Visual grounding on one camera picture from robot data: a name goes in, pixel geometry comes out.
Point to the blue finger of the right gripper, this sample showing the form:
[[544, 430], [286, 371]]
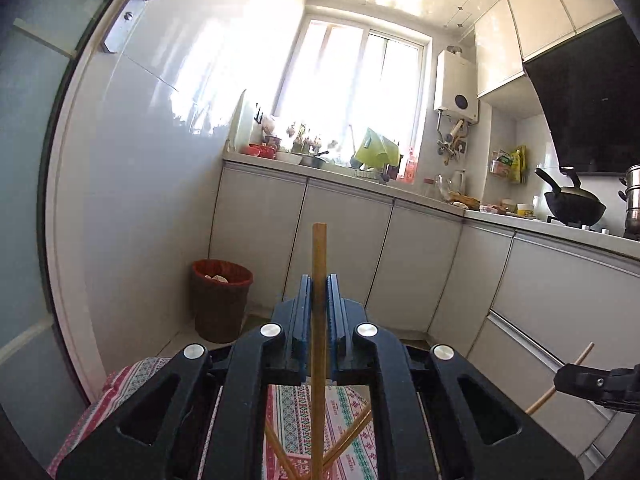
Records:
[[577, 379]]

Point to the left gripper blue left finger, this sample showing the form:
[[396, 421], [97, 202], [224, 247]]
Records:
[[300, 326]]

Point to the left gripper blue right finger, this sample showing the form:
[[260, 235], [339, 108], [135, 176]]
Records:
[[337, 325]]

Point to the patterned tablecloth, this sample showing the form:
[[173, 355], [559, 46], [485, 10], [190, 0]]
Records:
[[288, 412]]

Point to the pink perforated utensil holder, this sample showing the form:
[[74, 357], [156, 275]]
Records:
[[300, 467]]

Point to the dark bin with red liner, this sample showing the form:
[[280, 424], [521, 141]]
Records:
[[218, 297]]

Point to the black wok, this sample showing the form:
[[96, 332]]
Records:
[[571, 204]]

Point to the steel steamer pot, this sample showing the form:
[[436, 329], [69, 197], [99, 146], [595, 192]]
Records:
[[631, 196]]

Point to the green plastic bag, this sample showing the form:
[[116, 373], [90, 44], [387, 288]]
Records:
[[377, 151]]

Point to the black range hood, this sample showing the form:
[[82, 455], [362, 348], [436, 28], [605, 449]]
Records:
[[588, 88]]

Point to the white water heater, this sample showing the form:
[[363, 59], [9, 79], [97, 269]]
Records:
[[455, 87]]

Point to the door handle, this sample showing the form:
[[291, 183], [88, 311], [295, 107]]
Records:
[[116, 37]]

